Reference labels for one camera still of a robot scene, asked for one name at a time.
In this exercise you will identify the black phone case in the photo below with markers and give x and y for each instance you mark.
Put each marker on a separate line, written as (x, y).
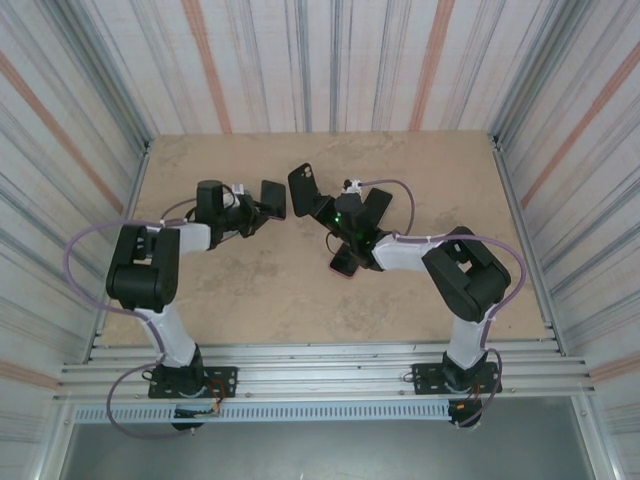
(302, 187)

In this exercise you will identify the white-edged smartphone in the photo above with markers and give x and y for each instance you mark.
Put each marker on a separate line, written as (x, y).
(389, 194)

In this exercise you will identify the black phone red edge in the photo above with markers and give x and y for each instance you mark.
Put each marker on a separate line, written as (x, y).
(342, 275)

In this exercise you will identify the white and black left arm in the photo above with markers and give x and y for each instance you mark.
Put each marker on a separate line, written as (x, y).
(145, 270)

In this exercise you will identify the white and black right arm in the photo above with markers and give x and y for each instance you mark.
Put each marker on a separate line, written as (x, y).
(470, 280)

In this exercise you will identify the small electronics board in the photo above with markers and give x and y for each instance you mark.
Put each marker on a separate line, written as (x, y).
(195, 411)

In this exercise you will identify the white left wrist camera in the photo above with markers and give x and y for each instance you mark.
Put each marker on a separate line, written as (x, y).
(237, 192)

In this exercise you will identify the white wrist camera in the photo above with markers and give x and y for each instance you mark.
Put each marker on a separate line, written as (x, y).
(352, 186)
(237, 192)

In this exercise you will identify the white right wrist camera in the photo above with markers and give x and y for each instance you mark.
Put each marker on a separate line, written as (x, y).
(352, 186)

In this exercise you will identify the aluminium side rail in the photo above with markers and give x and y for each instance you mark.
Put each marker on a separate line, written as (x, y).
(505, 175)
(143, 155)

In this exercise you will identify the aluminium rail frame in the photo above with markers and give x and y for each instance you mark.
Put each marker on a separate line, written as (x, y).
(325, 370)

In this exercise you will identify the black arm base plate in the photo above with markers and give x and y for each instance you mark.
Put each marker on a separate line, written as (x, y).
(425, 380)
(225, 382)

